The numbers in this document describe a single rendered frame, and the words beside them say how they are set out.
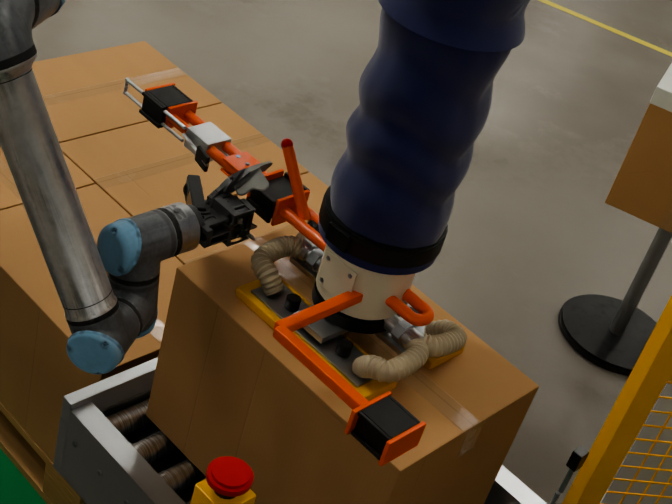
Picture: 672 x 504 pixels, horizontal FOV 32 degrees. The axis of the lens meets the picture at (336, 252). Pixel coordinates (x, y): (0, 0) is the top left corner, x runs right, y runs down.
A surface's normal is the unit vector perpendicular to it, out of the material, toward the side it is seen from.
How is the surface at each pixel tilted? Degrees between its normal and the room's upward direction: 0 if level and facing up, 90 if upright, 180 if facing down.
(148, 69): 0
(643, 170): 90
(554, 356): 0
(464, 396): 0
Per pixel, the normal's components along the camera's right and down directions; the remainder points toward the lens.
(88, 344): -0.19, 0.54
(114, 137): 0.24, -0.78
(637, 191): -0.43, 0.45
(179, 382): -0.69, 0.28
